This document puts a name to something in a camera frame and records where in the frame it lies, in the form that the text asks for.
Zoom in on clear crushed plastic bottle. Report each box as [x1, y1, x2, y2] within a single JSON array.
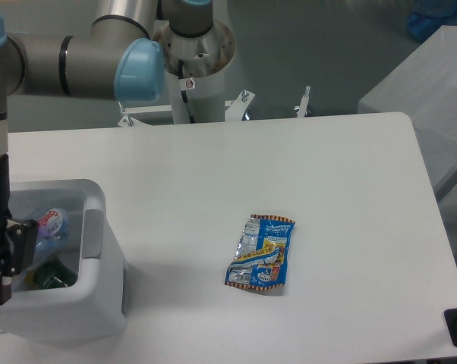
[[23, 206, 71, 274]]

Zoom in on blue object at top right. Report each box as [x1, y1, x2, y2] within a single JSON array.
[[406, 1, 457, 42]]

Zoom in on green bottle in trash can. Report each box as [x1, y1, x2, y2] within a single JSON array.
[[32, 258, 77, 290]]

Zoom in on white plastic trash can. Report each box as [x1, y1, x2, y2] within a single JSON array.
[[0, 179, 127, 342]]

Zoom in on blue snack wrapper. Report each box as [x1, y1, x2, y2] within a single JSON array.
[[224, 214, 295, 291]]

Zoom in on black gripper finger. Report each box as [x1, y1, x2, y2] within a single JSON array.
[[0, 219, 38, 305]]

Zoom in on grey covered side table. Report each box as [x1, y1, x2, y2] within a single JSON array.
[[358, 26, 457, 199]]

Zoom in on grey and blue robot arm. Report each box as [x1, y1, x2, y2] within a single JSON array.
[[0, 1, 214, 305]]

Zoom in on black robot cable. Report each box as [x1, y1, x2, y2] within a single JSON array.
[[177, 58, 197, 124]]

